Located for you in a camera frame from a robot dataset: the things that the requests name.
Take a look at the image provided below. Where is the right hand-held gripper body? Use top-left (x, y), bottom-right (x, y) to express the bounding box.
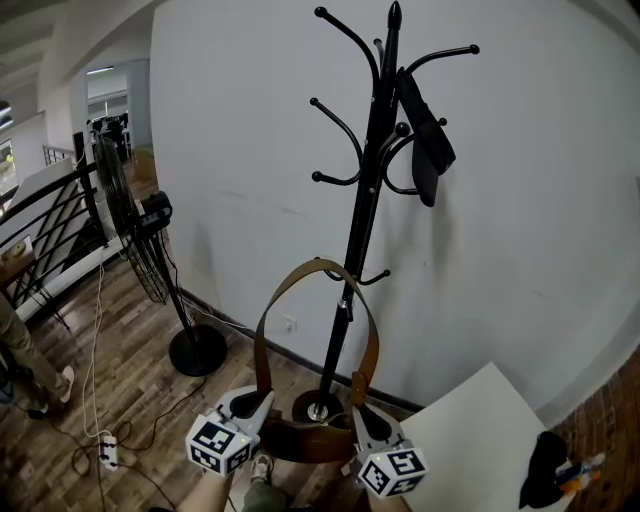
top-left (352, 435), bottom-right (430, 501)

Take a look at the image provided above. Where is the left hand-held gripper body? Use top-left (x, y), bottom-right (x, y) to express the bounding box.
top-left (185, 405), bottom-right (262, 477)

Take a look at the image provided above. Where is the brown leather bag with strap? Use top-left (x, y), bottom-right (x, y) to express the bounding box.
top-left (253, 257), bottom-right (380, 465)

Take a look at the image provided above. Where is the black metal coat rack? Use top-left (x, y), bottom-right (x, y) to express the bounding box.
top-left (309, 0), bottom-right (480, 424)

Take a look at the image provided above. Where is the person's left forearm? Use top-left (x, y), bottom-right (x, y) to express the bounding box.
top-left (174, 472), bottom-right (237, 512)

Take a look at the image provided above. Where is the person's grey shoe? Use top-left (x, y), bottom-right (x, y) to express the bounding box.
top-left (249, 452), bottom-right (275, 487)

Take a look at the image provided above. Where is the black standing fan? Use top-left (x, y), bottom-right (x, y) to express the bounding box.
top-left (93, 135), bottom-right (229, 378)

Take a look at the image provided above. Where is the person's olive trouser leg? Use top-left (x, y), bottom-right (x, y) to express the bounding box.
top-left (242, 477), bottom-right (289, 512)

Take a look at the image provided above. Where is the white power strip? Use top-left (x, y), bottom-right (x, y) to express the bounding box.
top-left (98, 434), bottom-right (120, 473)

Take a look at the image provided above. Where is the black crumpled cloth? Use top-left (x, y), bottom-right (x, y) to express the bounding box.
top-left (518, 430), bottom-right (569, 510)

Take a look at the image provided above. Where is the orange bottle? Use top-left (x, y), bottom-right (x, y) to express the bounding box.
top-left (556, 453), bottom-right (606, 497)

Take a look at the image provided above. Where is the black stair railing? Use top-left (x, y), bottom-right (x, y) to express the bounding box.
top-left (0, 162), bottom-right (109, 321)

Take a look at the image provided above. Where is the small wooden side table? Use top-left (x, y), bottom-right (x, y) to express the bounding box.
top-left (0, 247), bottom-right (71, 332)

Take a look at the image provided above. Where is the black flat cap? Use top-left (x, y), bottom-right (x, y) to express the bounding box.
top-left (394, 66), bottom-right (457, 208)

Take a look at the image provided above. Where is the grey metal railing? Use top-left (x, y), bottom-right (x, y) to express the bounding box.
top-left (42, 144), bottom-right (76, 167)

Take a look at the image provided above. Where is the black cable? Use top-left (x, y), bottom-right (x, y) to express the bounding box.
top-left (117, 374), bottom-right (209, 454)
top-left (71, 443), bottom-right (176, 512)

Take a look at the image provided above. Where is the thin white fan cord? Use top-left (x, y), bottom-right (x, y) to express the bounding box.
top-left (186, 305), bottom-right (247, 330)

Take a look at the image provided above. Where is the white cable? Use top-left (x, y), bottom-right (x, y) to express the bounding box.
top-left (81, 259), bottom-right (109, 439)

